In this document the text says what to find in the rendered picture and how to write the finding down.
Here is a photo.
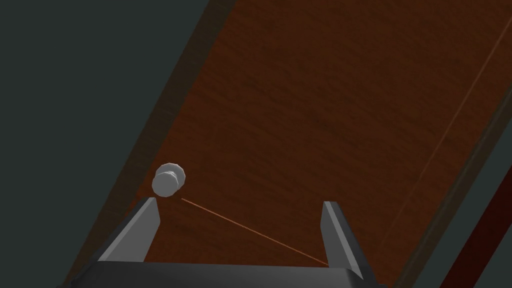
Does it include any brown wooden door leaf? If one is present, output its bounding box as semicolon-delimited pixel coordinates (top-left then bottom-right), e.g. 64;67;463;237
62;0;512;288

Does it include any grey round door knob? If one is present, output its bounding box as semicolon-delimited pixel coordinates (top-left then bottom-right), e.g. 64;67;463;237
151;162;187;199

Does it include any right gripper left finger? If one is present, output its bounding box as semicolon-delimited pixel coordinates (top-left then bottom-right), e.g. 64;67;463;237
97;196;161;264

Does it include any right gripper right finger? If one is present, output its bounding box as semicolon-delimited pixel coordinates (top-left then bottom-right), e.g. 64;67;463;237
321;200;375;281

